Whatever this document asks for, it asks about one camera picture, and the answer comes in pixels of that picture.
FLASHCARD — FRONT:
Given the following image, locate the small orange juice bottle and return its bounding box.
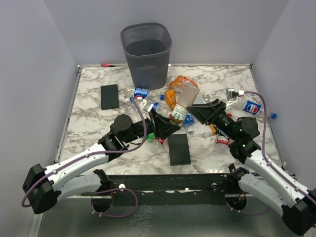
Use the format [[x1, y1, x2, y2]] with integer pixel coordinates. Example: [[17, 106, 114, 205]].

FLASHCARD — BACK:
[[164, 89, 177, 111]]

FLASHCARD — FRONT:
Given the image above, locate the green plastic bottle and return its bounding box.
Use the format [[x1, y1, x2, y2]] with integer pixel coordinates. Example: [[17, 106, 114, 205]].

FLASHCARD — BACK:
[[146, 133, 155, 142]]

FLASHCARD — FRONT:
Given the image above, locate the grey mesh waste bin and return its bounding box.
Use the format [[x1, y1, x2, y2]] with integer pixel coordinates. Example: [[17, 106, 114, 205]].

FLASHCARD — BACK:
[[120, 22, 172, 90]]

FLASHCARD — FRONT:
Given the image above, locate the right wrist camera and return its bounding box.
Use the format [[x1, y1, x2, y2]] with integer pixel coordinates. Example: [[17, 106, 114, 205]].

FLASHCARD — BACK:
[[226, 88, 245, 106]]

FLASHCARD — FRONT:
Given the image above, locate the red label clear bottle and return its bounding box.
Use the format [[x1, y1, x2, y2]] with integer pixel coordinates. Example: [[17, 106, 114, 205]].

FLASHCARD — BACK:
[[150, 138, 164, 153]]

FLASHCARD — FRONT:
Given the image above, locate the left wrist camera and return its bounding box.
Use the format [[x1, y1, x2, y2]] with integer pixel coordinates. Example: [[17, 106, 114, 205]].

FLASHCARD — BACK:
[[138, 96, 156, 113]]

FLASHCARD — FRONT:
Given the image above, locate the silver wrench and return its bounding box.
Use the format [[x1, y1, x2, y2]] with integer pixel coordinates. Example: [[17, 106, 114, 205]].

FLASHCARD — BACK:
[[193, 94, 210, 105]]

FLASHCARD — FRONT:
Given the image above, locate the black block far left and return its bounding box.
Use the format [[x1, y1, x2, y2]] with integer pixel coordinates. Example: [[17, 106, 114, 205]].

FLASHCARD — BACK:
[[100, 84, 119, 110]]

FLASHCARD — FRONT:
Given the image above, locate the pepsi bottle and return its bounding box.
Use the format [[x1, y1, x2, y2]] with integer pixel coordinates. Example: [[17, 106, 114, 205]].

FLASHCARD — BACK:
[[242, 100, 261, 115], [124, 97, 159, 112], [125, 87, 159, 98]]

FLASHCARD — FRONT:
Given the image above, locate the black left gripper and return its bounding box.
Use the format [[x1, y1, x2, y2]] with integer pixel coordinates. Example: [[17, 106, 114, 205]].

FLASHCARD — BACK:
[[123, 108, 181, 144]]

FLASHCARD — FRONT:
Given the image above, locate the black block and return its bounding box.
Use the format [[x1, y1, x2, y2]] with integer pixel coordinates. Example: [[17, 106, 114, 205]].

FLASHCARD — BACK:
[[100, 84, 119, 110], [168, 134, 191, 166]]

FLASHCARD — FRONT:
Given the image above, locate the red handled screwdriver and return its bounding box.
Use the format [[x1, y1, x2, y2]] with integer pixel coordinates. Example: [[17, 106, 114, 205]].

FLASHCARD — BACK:
[[101, 64, 117, 68]]

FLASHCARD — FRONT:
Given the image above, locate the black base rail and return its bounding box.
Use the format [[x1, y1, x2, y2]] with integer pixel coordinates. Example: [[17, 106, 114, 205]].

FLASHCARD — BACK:
[[109, 173, 241, 205]]

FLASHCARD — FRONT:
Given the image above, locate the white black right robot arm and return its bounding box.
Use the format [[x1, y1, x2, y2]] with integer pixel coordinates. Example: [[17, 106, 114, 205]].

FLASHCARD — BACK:
[[186, 99, 316, 236]]

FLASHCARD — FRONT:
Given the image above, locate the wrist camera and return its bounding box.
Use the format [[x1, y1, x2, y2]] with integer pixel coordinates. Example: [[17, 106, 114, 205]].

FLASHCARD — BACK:
[[138, 96, 156, 113], [226, 88, 245, 106]]

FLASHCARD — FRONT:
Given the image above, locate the black block near centre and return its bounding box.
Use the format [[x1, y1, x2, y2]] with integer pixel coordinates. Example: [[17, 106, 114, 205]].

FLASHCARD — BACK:
[[168, 134, 191, 166]]

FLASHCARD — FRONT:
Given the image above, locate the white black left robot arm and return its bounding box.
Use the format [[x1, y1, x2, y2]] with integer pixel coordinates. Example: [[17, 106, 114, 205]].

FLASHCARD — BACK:
[[21, 110, 180, 214]]

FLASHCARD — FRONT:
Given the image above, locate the Starbucks latte bottle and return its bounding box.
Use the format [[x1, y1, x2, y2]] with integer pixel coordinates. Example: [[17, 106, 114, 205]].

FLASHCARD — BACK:
[[171, 84, 200, 124]]

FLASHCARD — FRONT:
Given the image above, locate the crushed orange plastic bottle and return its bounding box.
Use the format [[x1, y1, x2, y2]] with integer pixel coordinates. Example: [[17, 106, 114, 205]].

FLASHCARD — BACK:
[[169, 75, 198, 94]]

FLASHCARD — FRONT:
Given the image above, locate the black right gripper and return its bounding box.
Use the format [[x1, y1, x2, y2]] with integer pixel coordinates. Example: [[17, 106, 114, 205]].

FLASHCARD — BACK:
[[187, 98, 239, 140]]

